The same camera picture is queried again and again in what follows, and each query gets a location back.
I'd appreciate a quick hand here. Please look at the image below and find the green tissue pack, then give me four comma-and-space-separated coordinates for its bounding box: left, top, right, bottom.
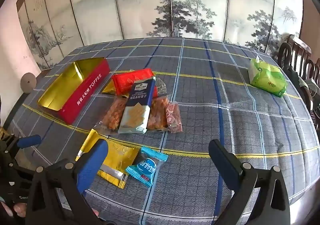
247, 57, 288, 98

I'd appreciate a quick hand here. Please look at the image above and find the red tin box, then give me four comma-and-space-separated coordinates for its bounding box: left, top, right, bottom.
37, 57, 110, 125

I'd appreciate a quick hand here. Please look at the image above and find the grey snack packet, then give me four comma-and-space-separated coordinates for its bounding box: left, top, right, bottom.
154, 77, 168, 96

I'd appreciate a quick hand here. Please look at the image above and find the painted folding screen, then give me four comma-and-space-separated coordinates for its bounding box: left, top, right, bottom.
16, 0, 304, 70

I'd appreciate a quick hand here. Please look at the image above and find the light blue candy packet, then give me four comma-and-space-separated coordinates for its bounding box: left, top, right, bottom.
125, 146, 168, 187

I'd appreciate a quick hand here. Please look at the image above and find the large yellow snack packet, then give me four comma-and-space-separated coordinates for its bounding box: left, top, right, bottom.
75, 129, 140, 189

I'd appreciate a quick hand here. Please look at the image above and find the pink snack packet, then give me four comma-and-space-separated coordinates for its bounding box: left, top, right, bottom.
166, 101, 183, 133

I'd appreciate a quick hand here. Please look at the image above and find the dark wooden chair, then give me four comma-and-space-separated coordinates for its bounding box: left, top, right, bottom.
307, 58, 320, 128
277, 35, 315, 115

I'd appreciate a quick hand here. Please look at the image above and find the dark blue cracker packet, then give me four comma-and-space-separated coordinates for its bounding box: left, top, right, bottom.
118, 76, 157, 134

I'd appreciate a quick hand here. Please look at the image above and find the grey round disc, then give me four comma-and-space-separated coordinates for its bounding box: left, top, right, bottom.
20, 73, 37, 93

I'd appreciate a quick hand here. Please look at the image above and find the small yellow snack packet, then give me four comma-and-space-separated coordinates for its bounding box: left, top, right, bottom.
101, 80, 118, 95

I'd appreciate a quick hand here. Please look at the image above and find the red snack packet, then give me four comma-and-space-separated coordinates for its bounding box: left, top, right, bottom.
112, 68, 159, 98

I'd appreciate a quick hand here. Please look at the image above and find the clear orange snack packet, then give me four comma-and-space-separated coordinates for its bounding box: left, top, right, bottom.
147, 95, 170, 131
96, 96, 128, 132

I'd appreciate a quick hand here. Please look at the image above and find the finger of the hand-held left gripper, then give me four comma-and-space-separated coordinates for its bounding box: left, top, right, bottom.
0, 135, 42, 166

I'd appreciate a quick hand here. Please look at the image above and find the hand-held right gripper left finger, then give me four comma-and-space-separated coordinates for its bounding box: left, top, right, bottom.
25, 139, 109, 225

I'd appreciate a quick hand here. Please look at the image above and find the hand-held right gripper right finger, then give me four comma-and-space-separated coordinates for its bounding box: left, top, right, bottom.
208, 139, 292, 225

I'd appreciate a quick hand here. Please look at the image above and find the person's left hand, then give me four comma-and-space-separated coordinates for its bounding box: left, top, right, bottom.
0, 201, 27, 218

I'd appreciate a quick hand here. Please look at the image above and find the grey plaid cloth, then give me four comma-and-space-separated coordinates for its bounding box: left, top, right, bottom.
5, 37, 320, 225

